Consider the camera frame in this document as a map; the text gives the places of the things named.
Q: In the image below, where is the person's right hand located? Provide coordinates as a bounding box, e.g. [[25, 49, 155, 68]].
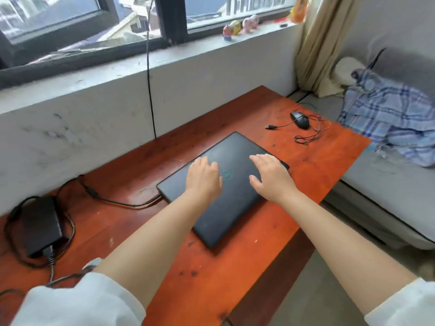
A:
[[249, 153, 300, 205]]

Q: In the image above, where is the person's left hand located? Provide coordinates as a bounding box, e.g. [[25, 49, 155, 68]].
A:
[[185, 156, 224, 205]]

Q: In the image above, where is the person's left forearm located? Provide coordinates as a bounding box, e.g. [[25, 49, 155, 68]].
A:
[[93, 192, 213, 310]]

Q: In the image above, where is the person's right forearm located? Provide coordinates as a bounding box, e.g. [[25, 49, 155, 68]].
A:
[[279, 192, 418, 315]]

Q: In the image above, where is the black closed laptop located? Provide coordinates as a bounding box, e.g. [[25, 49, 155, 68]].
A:
[[156, 131, 290, 250]]

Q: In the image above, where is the black computer mouse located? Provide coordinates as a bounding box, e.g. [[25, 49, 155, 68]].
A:
[[290, 111, 311, 130]]

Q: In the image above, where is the grey sofa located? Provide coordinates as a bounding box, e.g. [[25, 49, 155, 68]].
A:
[[288, 47, 435, 251]]

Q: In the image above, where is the white pillow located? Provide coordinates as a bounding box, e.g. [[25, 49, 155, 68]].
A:
[[331, 56, 366, 87]]

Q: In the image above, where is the blue plaid cloth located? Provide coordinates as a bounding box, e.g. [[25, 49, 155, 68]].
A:
[[338, 68, 435, 168]]

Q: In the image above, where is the beige curtain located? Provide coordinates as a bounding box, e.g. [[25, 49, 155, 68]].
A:
[[294, 0, 358, 97]]

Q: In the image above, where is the black laptop power adapter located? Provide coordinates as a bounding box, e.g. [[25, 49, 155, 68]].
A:
[[19, 196, 65, 259]]

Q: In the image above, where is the orange packet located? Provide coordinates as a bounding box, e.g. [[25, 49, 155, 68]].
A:
[[290, 0, 310, 24]]

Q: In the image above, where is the white left shirt sleeve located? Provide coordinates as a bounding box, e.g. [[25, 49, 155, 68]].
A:
[[10, 271, 147, 326]]

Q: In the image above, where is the white shirt sleeve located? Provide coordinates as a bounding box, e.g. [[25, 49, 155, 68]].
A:
[[10, 271, 147, 326], [364, 277, 435, 326]]

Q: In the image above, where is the white right shirt sleeve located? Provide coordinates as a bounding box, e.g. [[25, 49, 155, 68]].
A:
[[364, 277, 435, 326]]

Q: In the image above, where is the black mouse cable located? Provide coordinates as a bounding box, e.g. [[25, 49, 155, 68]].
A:
[[265, 102, 331, 146]]

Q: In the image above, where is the black laptop charging cable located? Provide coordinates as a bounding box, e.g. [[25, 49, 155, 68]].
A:
[[3, 175, 163, 269]]

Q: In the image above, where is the black hanging cable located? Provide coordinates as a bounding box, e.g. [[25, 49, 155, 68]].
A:
[[145, 0, 157, 139]]

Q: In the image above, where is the black mains power cable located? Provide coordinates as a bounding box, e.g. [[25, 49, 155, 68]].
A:
[[0, 246, 97, 298]]

